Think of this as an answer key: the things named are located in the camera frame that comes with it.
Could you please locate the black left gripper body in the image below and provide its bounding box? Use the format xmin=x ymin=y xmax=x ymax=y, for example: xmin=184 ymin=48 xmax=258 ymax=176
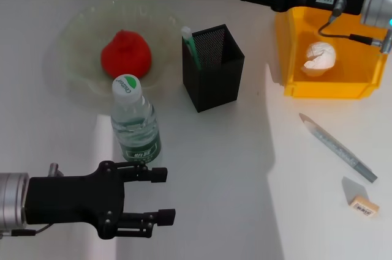
xmin=26 ymin=160 xmax=128 ymax=239

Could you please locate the clear green-label water bottle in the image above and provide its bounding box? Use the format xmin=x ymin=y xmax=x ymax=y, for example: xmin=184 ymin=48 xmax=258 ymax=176
xmin=110 ymin=73 xmax=162 ymax=165

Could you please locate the white paper ball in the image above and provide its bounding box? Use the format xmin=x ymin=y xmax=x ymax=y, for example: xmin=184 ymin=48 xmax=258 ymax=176
xmin=303 ymin=42 xmax=337 ymax=78

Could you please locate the mint green pen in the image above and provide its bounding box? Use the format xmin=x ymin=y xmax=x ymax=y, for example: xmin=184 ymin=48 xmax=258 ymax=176
xmin=180 ymin=26 xmax=203 ymax=71

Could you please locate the red knitted orange fruit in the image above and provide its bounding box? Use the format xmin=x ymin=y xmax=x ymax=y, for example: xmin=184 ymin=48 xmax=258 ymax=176
xmin=100 ymin=29 xmax=153 ymax=81

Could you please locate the beige eraser with barcode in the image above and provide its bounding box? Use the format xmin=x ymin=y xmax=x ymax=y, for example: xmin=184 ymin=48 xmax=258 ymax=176
xmin=349 ymin=195 xmax=380 ymax=219

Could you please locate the black mesh pen holder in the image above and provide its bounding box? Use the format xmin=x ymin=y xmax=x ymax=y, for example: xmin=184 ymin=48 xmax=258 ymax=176
xmin=182 ymin=24 xmax=246 ymax=113

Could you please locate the clear glass fruit plate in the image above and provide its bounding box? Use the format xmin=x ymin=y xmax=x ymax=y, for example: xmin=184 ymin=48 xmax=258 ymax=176
xmin=42 ymin=0 xmax=188 ymax=103

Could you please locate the yellow plastic bin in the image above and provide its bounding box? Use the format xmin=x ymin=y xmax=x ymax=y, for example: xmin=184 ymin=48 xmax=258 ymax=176
xmin=274 ymin=0 xmax=392 ymax=100

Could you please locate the black wrist cable with connector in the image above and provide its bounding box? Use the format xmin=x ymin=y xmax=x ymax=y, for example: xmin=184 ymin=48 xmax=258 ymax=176
xmin=318 ymin=0 xmax=392 ymax=54
xmin=0 ymin=163 xmax=64 ymax=238

